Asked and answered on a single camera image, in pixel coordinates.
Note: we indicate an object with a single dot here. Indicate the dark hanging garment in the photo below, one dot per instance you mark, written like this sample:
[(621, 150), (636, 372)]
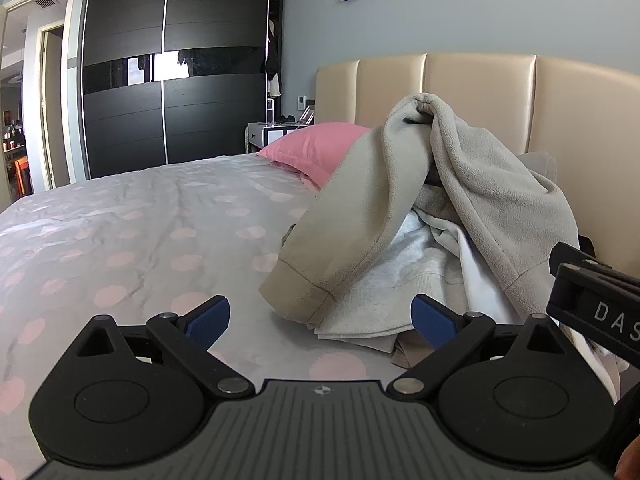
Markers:
[(272, 62)]

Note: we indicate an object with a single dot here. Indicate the white wall switch panel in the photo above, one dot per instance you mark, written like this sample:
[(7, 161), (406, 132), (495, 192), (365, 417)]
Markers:
[(298, 102)]

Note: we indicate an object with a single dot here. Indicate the small photo frame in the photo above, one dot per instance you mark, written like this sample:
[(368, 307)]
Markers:
[(306, 116)]

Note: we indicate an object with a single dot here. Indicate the small black object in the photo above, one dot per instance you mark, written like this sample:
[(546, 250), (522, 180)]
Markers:
[(286, 120)]

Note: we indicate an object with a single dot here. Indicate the white hanging garment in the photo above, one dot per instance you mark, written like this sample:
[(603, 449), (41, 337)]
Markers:
[(274, 87)]

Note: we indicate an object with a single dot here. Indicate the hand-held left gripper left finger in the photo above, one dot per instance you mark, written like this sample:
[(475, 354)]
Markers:
[(207, 322)]

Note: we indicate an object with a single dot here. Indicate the white door frame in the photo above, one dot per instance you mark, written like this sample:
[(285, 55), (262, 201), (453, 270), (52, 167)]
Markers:
[(74, 110)]

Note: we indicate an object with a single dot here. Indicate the orange stool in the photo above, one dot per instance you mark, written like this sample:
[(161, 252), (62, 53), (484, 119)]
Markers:
[(22, 175)]

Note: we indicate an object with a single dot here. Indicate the grey pink-dotted bedspread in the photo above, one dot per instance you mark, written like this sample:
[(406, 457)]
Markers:
[(125, 240)]

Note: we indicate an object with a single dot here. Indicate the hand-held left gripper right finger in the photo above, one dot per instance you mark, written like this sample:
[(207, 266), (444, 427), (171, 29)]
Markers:
[(432, 325)]

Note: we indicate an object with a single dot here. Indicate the black sliding-door wardrobe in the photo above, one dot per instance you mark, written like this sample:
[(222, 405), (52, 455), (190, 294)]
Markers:
[(125, 125)]

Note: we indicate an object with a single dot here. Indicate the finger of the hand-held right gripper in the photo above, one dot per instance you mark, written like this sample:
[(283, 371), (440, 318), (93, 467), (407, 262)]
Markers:
[(590, 264)]

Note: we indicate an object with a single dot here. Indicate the ceiling air vent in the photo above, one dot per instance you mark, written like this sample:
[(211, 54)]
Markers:
[(46, 1)]

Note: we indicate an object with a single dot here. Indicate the beige padded headboard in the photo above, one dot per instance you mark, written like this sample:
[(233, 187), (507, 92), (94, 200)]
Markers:
[(480, 75)]

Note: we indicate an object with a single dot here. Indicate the beige fleece jacket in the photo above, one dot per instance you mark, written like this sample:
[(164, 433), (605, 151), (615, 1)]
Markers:
[(400, 170)]

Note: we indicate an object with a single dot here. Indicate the white nightstand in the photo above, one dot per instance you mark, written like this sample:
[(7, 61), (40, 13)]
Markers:
[(257, 135)]

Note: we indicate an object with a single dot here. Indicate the pink pillow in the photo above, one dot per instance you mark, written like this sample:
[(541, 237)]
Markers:
[(310, 150)]

